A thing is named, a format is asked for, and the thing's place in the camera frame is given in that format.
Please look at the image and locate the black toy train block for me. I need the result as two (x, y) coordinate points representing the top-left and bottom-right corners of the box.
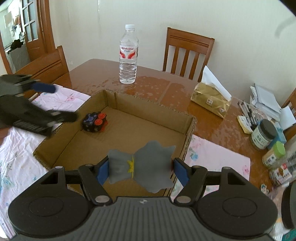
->
(82, 112), (107, 133)

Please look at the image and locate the gold tissue pack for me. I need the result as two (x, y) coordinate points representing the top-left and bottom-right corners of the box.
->
(191, 66), (232, 119)

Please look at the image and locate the yellow sticky note pad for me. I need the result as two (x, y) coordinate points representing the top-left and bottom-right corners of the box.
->
(237, 115), (253, 134)

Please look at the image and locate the clear water bottle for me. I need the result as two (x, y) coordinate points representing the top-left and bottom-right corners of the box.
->
(119, 24), (138, 84)

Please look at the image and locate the grey plush toy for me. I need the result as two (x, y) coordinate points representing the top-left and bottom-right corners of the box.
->
(108, 141), (176, 193)

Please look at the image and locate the blue box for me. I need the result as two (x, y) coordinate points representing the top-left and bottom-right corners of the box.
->
(270, 127), (287, 146)

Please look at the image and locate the wooden chair left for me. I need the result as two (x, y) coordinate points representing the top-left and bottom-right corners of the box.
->
(14, 45), (70, 100)

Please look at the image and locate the wooden door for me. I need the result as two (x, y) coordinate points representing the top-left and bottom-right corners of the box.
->
(1, 1), (55, 74)

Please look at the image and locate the wooden chair back centre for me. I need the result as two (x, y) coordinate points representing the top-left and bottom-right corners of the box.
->
(163, 27), (215, 82)

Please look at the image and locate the pink floral tablecloth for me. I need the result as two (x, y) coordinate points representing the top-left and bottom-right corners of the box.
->
(0, 84), (251, 239)

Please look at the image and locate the wooden chair far right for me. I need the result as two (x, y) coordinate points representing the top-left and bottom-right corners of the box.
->
(281, 88), (296, 109)

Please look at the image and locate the small jar green lid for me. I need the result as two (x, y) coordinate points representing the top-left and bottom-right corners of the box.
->
(262, 141), (286, 168)

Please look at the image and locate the wooden chair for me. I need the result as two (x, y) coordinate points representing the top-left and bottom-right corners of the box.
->
(281, 88), (296, 109)
(14, 45), (70, 100)
(163, 27), (215, 82)

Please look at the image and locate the glass jar dark lid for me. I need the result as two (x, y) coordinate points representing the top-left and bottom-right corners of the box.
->
(250, 119), (277, 150)

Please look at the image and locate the large jar black lid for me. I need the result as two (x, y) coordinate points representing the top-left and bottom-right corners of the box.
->
(281, 181), (296, 230)

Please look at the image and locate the stack of papers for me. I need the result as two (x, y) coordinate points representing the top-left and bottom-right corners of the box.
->
(250, 84), (295, 131)

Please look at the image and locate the cardboard box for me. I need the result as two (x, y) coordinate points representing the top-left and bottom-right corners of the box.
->
(33, 89), (198, 196)

